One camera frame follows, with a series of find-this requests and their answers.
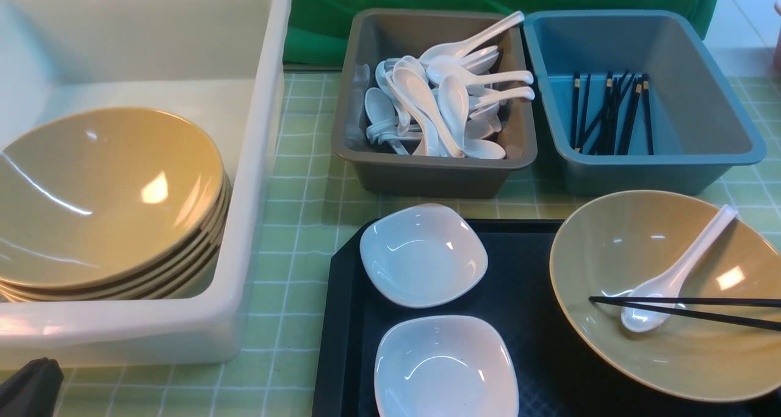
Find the white square dish front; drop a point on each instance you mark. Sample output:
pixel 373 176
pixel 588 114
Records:
pixel 444 365

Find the blue chopstick bin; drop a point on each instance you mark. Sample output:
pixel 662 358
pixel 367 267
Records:
pixel 634 100

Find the black chopstick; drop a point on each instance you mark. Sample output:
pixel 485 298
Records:
pixel 750 303
pixel 708 316

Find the large white plastic tub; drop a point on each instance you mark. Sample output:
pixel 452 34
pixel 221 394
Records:
pixel 217 63

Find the green checkered table mat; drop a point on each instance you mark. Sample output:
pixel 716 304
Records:
pixel 314 204

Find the top stacked tan bowl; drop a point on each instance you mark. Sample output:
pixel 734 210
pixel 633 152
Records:
pixel 97 194

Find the black serving tray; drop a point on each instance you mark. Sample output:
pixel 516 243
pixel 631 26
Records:
pixel 558 374

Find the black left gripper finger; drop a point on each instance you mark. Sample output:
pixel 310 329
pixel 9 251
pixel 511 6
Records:
pixel 33 389

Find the grey-brown spoon bin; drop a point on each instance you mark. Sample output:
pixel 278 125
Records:
pixel 379 34

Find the white spoon top of bin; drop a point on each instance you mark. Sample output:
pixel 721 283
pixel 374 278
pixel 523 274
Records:
pixel 451 52

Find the white spoon centre long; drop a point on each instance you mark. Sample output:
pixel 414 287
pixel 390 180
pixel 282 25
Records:
pixel 415 95

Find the white spoon right upper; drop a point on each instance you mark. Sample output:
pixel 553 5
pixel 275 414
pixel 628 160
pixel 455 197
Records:
pixel 438 71

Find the stacked tan bowl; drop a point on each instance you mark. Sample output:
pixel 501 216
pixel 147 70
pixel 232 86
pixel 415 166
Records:
pixel 97 194
pixel 185 271

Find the white spoon right lower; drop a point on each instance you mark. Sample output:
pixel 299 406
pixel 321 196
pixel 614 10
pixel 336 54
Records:
pixel 480 98

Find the tan noodle bowl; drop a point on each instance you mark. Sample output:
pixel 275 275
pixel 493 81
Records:
pixel 614 243

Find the white soup spoon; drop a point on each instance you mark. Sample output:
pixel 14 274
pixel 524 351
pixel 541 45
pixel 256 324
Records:
pixel 669 283

